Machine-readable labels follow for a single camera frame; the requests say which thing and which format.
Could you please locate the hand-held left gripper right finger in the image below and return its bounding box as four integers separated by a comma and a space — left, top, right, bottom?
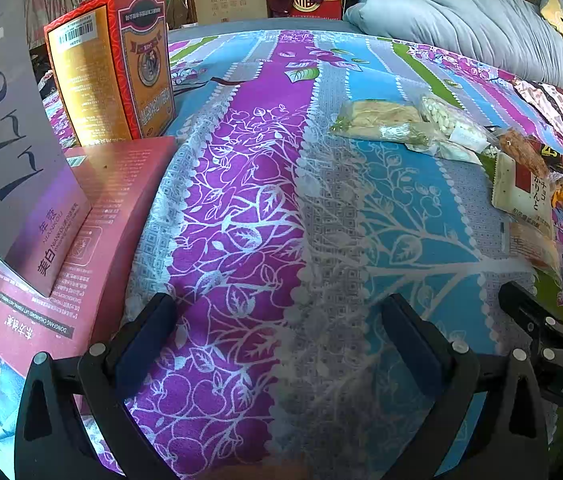
380, 294, 549, 480

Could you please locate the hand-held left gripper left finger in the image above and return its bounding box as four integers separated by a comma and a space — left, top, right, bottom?
14, 292, 180, 480

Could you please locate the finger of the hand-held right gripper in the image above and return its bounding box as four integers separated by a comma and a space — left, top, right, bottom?
499, 281, 563, 361

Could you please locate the clear cracker packet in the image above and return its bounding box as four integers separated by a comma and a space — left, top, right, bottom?
504, 220, 562, 281

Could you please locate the white red-label snack packet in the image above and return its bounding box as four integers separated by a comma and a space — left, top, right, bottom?
491, 152, 557, 238

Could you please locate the black yellow snack packet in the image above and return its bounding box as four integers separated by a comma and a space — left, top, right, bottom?
536, 140, 563, 171

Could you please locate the pink box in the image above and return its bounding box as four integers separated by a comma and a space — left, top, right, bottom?
0, 135, 180, 376

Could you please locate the brown cracker packet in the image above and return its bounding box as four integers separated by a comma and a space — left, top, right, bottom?
496, 127, 552, 181

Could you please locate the clear snack packet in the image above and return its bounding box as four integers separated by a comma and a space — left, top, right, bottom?
404, 135, 485, 166

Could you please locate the white candy packet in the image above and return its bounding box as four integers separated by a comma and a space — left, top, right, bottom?
419, 94, 495, 153

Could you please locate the pale green-edged snack packet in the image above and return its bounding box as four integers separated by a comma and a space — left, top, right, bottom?
330, 99, 429, 143

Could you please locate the white box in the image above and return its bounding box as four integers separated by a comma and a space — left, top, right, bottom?
0, 0, 92, 298

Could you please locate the orange box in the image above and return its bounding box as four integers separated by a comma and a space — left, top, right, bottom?
44, 0, 177, 148

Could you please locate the yellow printed cloth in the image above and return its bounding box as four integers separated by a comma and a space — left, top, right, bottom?
539, 0, 563, 46

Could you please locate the dark coat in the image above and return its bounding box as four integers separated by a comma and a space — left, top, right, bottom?
166, 0, 190, 31

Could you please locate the red gift box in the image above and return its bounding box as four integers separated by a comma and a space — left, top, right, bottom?
289, 0, 345, 22

